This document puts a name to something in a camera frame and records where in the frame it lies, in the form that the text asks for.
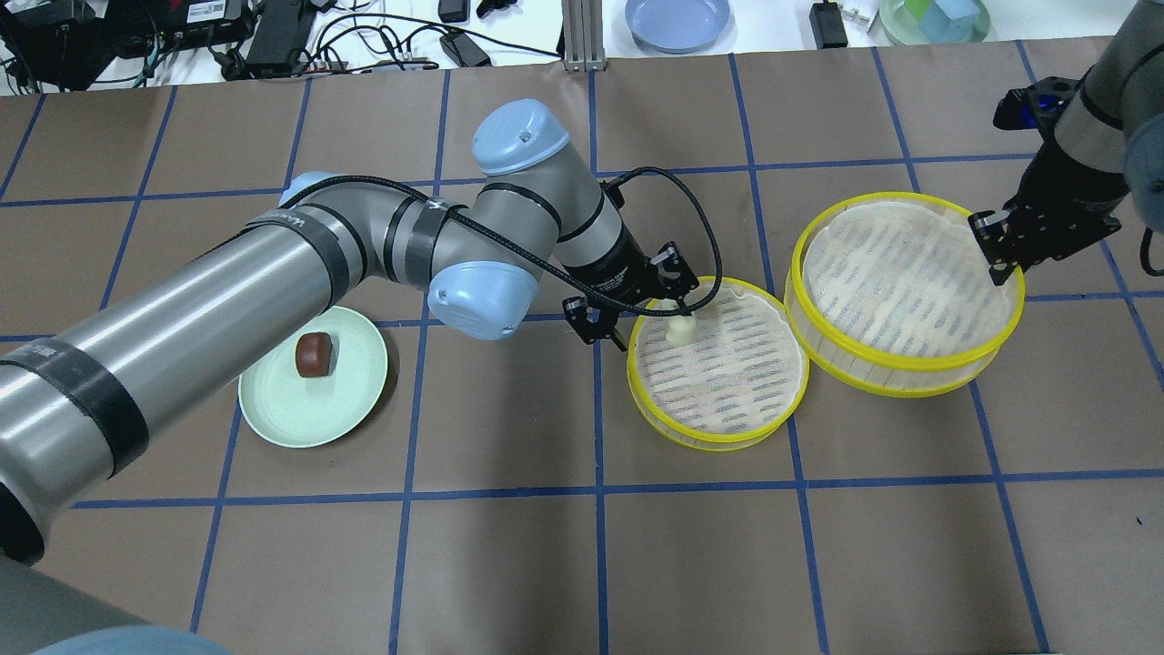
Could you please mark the blue plate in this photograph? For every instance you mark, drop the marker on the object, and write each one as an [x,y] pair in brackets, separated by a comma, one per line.
[677,27]

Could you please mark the brown steamed bun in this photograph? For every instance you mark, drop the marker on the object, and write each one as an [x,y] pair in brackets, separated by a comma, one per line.
[314,355]

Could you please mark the aluminium frame post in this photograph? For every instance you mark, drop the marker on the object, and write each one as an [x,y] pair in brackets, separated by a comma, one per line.
[583,36]

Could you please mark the black power adapter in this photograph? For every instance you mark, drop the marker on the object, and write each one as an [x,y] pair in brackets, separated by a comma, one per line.
[463,51]

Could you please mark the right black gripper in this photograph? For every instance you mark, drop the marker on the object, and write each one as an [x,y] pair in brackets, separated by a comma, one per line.
[1062,194]

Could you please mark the green plate with blocks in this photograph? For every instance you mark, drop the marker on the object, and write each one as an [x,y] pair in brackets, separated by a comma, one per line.
[934,22]

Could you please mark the yellow steamer basket with cloth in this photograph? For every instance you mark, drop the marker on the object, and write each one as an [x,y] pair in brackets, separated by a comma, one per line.
[733,385]

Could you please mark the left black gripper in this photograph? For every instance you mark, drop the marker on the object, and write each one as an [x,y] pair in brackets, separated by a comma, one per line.
[615,267]

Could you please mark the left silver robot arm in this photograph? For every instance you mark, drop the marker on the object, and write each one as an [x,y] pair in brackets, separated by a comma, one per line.
[80,407]

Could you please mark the white steamed bun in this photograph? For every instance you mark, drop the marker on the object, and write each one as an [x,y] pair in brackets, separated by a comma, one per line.
[681,330]

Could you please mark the yellow rimmed steamer basket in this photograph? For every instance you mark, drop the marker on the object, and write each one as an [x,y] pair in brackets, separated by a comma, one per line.
[889,293]

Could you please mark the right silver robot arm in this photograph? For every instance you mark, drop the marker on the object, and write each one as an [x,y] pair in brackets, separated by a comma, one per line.
[1127,84]

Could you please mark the light green plate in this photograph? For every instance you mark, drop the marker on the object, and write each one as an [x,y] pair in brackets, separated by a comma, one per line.
[287,409]

